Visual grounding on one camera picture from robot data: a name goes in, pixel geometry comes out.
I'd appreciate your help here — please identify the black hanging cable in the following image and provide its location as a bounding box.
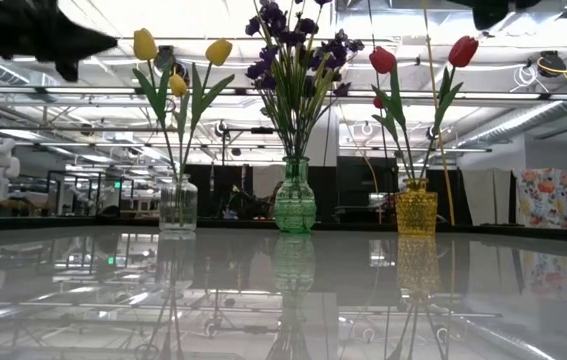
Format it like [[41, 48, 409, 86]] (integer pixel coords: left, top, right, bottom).
[[366, 0, 390, 166]]

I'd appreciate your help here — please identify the clear ribbed glass vase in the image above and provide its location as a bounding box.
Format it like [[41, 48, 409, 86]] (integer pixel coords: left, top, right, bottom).
[[157, 173, 198, 232]]

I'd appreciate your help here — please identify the long ceiling light bar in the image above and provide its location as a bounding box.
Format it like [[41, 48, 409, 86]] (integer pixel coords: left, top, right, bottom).
[[0, 85, 567, 101]]

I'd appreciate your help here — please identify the floral print cloth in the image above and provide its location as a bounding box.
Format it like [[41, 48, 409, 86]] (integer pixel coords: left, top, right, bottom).
[[512, 168, 567, 229]]

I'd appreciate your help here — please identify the black reel with yellow cable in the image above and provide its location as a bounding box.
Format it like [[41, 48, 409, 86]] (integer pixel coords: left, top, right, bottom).
[[536, 49, 567, 79]]

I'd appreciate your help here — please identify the yellow artificial tulip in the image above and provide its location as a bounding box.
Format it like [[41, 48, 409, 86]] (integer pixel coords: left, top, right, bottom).
[[180, 38, 237, 229], [169, 73, 192, 229], [131, 27, 184, 229]]

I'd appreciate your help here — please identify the green glass vase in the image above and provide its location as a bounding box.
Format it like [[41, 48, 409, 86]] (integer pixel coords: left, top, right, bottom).
[[272, 155, 318, 235]]

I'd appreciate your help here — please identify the yellow hanging cable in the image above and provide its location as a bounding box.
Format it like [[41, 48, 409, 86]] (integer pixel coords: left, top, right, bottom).
[[421, 0, 457, 227]]

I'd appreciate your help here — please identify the black ceiling cable reel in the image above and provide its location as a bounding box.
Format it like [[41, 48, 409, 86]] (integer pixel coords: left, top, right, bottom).
[[155, 44, 192, 87]]

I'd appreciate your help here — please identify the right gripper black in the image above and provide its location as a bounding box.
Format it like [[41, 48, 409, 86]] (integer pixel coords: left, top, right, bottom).
[[445, 0, 542, 31]]

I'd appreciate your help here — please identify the black partition panel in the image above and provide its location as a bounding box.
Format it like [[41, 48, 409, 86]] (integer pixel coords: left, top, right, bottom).
[[307, 156, 399, 225], [180, 163, 254, 220]]

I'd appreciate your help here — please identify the purple artificial flower bunch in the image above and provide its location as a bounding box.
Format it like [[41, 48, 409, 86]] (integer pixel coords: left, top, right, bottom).
[[245, 45, 297, 159], [245, 0, 334, 159], [302, 28, 365, 159]]

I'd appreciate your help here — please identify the yellow glass vase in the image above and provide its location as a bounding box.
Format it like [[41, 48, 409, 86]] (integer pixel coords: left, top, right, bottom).
[[394, 178, 439, 238]]

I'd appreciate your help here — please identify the white pillar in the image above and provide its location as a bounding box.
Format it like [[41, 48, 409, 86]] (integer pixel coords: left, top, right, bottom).
[[312, 110, 340, 167]]

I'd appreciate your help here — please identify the black metal frame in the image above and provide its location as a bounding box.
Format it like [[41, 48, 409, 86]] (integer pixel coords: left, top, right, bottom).
[[219, 126, 303, 169]]

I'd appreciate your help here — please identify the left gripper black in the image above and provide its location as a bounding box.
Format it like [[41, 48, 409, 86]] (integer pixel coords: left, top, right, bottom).
[[0, 0, 118, 84]]

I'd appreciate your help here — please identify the white hanging cloth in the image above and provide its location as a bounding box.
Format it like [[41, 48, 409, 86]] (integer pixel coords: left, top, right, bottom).
[[460, 167, 513, 226]]

